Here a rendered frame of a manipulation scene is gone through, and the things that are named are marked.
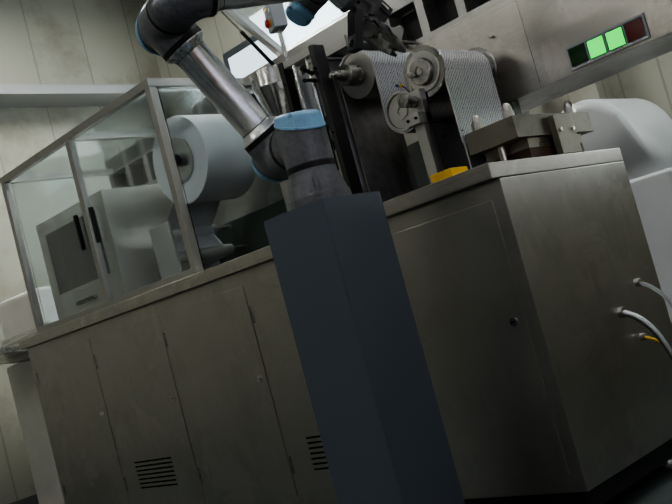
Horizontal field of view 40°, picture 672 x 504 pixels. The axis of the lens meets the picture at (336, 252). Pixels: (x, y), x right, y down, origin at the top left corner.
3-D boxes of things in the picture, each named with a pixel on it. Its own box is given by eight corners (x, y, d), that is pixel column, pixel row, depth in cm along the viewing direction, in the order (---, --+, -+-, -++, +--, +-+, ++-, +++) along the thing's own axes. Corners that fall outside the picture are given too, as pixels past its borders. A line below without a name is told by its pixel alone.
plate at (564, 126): (557, 155, 253) (546, 116, 254) (576, 153, 261) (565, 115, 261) (565, 152, 252) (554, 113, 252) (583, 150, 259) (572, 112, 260)
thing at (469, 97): (462, 142, 259) (444, 79, 261) (509, 138, 276) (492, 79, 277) (463, 141, 259) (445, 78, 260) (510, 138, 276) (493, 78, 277)
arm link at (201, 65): (294, 181, 222) (135, 3, 213) (271, 195, 236) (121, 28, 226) (325, 150, 228) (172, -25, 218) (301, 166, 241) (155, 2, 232)
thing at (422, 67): (433, 76, 260) (415, 90, 265) (438, 76, 261) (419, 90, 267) (423, 53, 261) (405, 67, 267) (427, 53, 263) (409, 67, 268)
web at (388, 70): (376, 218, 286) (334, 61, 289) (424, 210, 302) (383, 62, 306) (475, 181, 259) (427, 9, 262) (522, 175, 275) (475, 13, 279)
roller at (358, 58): (347, 105, 288) (335, 62, 289) (399, 103, 306) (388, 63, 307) (379, 89, 278) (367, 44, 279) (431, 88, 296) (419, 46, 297)
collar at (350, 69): (339, 89, 281) (333, 69, 282) (352, 89, 286) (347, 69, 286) (353, 81, 277) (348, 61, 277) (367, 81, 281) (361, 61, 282)
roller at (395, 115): (390, 137, 276) (380, 98, 277) (443, 133, 294) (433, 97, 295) (420, 123, 268) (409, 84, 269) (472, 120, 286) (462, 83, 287)
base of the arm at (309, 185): (321, 199, 207) (309, 157, 208) (277, 217, 217) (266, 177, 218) (365, 194, 218) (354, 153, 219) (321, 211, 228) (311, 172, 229)
